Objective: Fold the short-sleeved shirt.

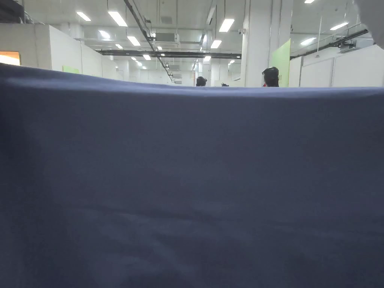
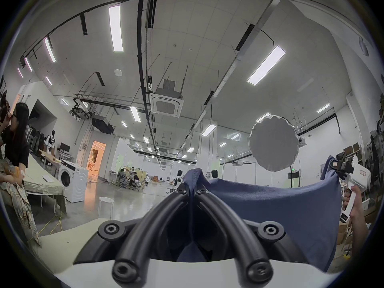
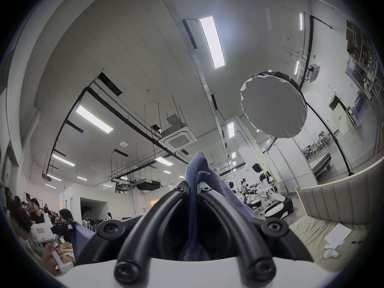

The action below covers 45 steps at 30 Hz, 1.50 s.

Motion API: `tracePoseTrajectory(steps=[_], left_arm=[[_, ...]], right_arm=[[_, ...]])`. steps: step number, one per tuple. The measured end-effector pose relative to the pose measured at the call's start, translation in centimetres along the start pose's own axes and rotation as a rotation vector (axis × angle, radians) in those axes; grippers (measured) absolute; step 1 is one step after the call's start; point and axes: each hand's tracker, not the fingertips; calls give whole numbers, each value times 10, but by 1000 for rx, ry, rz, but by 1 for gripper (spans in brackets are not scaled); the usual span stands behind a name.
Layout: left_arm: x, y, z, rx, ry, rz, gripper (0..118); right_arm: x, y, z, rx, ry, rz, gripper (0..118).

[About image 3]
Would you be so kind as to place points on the dark pen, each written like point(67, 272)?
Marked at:
point(357, 242)

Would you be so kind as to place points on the storage shelf with cartons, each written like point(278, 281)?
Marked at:
point(361, 55)

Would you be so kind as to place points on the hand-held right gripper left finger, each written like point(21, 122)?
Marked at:
point(156, 217)

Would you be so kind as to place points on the round softbox lamp on stand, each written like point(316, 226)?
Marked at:
point(273, 106)

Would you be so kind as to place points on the white paper sheet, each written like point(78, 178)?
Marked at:
point(339, 234)

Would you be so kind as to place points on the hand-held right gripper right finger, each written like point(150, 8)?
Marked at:
point(240, 220)

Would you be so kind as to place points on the beige padded headboard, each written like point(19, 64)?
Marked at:
point(339, 199)

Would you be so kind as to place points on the person's left hand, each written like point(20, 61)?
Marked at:
point(48, 258)

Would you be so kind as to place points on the small white device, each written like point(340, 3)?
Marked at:
point(330, 253)

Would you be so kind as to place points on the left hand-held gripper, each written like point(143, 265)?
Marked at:
point(42, 230)

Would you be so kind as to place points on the white humanoid robot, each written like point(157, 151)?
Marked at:
point(265, 183)
point(231, 185)

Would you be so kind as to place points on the person's left forearm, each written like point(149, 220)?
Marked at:
point(33, 250)

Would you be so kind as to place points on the bed with beige sheet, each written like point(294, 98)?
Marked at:
point(306, 235)

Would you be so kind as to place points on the dark blue shirt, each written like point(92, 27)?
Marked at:
point(199, 169)

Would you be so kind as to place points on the group of people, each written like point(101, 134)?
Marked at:
point(36, 213)

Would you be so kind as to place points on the low bed with grey mattress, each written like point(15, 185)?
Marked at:
point(322, 164)

